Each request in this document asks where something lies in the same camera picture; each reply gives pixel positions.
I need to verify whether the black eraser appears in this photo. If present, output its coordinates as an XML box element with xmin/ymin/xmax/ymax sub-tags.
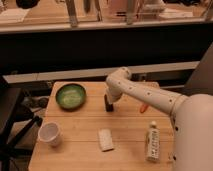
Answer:
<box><xmin>104</xmin><ymin>94</ymin><xmax>114</xmax><ymax>112</ymax></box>

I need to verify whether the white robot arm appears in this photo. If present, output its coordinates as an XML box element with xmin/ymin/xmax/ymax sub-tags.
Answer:
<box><xmin>106</xmin><ymin>67</ymin><xmax>213</xmax><ymax>171</ymax></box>

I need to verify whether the orange carrot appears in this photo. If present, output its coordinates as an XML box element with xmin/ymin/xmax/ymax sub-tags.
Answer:
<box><xmin>140</xmin><ymin>104</ymin><xmax>148</xmax><ymax>113</ymax></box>

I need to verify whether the green bowl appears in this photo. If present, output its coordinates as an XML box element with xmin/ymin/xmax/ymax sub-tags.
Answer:
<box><xmin>55</xmin><ymin>83</ymin><xmax>87</xmax><ymax>110</ymax></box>

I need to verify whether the white tube bottle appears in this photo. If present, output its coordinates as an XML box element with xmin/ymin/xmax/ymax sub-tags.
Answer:
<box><xmin>147</xmin><ymin>121</ymin><xmax>160</xmax><ymax>162</ymax></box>

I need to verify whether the white paper cup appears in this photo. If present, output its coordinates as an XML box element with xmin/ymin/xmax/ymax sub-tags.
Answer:
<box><xmin>38</xmin><ymin>122</ymin><xmax>61</xmax><ymax>147</ymax></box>

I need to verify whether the black chair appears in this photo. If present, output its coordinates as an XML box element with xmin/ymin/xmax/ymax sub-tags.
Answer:
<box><xmin>0</xmin><ymin>75</ymin><xmax>42</xmax><ymax>171</ymax></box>

